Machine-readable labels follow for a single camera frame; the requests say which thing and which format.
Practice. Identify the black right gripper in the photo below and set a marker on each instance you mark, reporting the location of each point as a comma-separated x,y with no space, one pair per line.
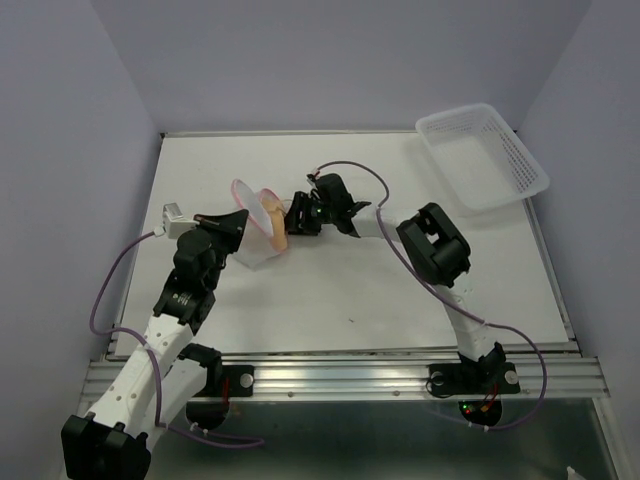
300,226

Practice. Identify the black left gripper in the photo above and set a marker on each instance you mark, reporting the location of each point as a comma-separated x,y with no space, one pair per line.
230,225

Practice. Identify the beige bra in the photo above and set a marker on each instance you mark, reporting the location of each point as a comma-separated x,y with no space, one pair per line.
275,210

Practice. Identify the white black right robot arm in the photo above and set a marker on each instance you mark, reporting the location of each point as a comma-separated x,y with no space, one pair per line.
426,241

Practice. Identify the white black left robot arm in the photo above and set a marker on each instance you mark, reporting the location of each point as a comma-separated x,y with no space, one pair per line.
115,437

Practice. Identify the white plastic mesh basket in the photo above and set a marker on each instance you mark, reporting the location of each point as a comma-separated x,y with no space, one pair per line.
481,157

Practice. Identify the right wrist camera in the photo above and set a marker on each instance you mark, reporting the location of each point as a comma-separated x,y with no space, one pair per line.
315,180

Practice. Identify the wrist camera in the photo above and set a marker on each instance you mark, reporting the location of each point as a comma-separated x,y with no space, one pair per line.
315,180
173,223

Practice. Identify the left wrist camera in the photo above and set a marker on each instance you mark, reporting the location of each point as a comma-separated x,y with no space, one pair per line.
173,223

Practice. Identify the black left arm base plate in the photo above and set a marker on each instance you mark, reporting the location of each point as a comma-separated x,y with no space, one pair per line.
228,381

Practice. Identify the aluminium mounting rail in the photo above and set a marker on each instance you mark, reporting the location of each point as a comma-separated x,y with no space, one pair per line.
390,376

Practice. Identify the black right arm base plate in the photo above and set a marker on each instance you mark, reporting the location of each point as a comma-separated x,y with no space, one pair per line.
458,379

